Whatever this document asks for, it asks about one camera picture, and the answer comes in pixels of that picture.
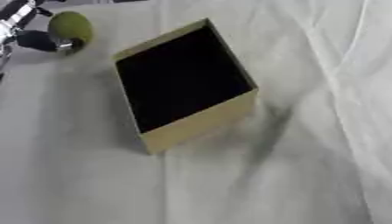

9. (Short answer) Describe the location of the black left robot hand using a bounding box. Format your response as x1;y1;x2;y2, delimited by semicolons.
0;0;86;82

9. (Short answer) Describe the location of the green round toy fruit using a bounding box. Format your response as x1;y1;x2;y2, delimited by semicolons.
45;10;95;46

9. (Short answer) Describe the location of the tan cardboard box black inside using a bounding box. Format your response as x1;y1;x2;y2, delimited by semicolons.
111;17;261;156

